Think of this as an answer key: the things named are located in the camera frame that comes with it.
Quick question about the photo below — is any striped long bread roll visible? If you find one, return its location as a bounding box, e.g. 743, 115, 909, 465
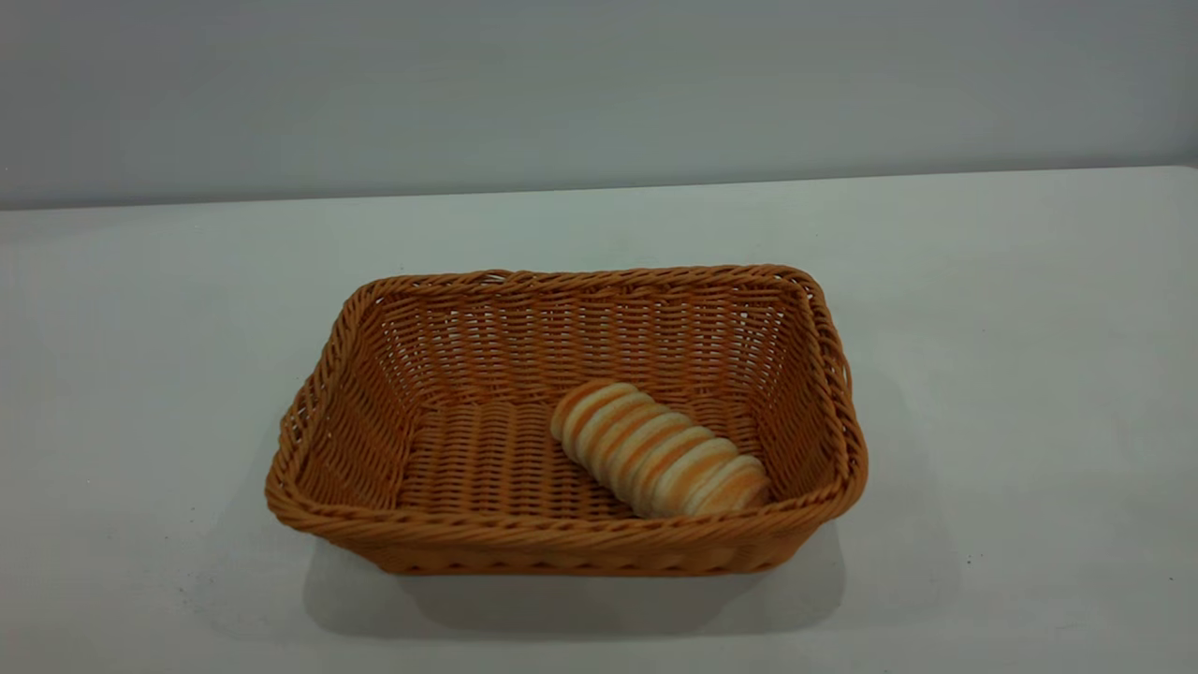
549, 380, 770, 520

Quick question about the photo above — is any orange woven wicker basket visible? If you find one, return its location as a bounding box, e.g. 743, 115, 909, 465
265, 264, 869, 576

